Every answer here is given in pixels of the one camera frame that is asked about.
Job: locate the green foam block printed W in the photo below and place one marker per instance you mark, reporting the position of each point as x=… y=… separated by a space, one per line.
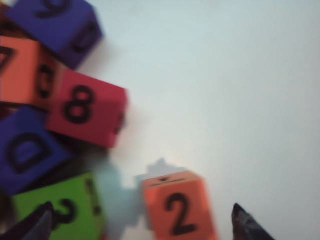
x=70 y=190

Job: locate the red foam block printed R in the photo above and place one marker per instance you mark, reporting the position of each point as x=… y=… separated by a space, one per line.
x=102 y=120

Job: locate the orange foam block printed 7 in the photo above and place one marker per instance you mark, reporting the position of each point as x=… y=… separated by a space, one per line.
x=22 y=75

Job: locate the orange foam block printed I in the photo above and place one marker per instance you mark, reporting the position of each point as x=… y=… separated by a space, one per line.
x=160 y=205

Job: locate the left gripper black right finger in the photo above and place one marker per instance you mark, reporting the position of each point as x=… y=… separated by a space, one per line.
x=245 y=227

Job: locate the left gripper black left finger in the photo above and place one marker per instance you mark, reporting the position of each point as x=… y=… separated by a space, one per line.
x=30 y=225

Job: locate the purple foam block printed D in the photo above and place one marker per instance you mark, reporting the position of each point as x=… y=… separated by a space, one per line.
x=50 y=162

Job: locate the purple foam block printed R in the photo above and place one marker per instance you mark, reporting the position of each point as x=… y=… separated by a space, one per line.
x=62 y=27

